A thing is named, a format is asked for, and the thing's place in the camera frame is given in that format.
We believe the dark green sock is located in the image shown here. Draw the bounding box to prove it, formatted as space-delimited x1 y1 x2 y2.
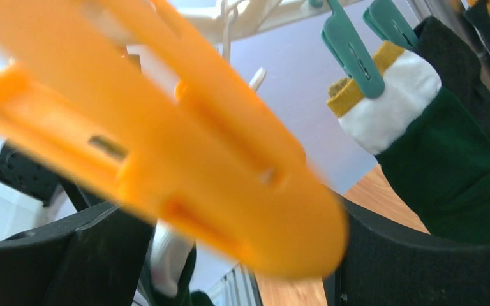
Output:
327 42 490 244
138 221 213 306

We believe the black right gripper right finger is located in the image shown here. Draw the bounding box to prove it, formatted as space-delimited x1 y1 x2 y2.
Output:
323 200 490 305

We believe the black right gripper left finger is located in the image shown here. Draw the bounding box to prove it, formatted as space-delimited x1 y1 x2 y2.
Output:
0 203 152 305

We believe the black sock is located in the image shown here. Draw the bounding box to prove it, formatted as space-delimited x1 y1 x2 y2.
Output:
413 16 490 139

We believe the orange plastic clothespin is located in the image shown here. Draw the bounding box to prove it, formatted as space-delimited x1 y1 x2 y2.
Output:
0 1 348 279

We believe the teal plastic clothespin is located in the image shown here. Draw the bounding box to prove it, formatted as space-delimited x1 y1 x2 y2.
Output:
321 0 385 99

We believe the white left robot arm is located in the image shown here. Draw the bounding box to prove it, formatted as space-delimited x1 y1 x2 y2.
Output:
0 142 104 241

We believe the white oval clip hanger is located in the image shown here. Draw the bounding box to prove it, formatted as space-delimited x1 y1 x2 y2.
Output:
177 0 364 45

